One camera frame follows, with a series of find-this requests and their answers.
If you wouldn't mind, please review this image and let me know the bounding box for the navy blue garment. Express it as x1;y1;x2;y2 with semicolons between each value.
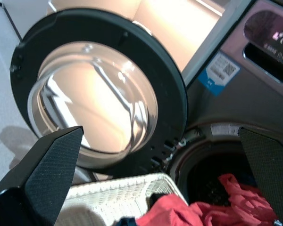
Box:
116;217;139;226

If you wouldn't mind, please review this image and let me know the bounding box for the coral red garment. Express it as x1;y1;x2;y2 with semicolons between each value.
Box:
135;173;281;226

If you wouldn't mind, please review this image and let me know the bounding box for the black garment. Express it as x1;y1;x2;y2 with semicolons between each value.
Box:
148;192;167;208

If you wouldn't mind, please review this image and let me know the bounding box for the grey washing machine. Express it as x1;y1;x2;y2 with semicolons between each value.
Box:
165;0;283;226

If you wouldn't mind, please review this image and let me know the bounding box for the pale woven laundry basket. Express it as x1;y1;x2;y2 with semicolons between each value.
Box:
53;172;190;226

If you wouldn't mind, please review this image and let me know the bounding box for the white washer rim sticker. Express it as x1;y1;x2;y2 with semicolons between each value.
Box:
210;123;241;137

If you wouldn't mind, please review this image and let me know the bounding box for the blue white barcode sticker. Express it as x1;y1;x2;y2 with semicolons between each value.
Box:
198;51;241;98

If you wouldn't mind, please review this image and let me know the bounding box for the white cabinet side panel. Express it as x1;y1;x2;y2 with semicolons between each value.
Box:
182;0;258;88

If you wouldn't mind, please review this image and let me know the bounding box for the round glass washer door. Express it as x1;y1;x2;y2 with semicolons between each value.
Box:
9;8;189;177

